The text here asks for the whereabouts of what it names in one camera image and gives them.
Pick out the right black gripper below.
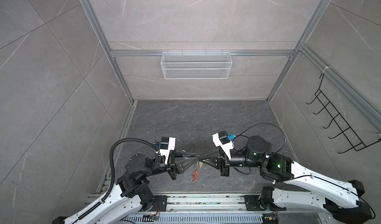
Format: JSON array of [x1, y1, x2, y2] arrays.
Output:
[[200, 145, 264, 177]]

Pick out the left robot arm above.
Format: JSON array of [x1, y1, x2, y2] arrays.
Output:
[[53, 151, 198, 224]]

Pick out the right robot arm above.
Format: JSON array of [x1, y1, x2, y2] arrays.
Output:
[[199, 133, 376, 224]]

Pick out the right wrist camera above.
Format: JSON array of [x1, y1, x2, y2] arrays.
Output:
[[212, 131, 235, 159]]

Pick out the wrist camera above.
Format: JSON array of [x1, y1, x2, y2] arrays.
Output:
[[212, 131, 235, 159], [156, 137, 176, 165]]

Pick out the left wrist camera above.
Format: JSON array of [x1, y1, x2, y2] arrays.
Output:
[[156, 137, 176, 165]]

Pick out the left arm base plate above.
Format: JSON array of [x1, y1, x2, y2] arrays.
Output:
[[142, 195, 168, 213]]

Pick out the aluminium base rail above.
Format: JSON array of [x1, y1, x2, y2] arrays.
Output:
[[119, 193, 322, 224]]

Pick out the right black camera cable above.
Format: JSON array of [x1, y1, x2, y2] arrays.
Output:
[[233, 122, 287, 154]]

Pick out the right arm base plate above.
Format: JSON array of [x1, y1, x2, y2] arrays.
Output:
[[244, 195, 286, 211]]

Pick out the left black corrugated cable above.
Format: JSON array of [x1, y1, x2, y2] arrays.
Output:
[[77, 138, 158, 222]]

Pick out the white wire mesh basket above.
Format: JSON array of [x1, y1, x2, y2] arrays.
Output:
[[160, 52, 233, 80]]

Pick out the black wire hook rack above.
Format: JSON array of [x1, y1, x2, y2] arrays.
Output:
[[306, 73, 381, 154]]

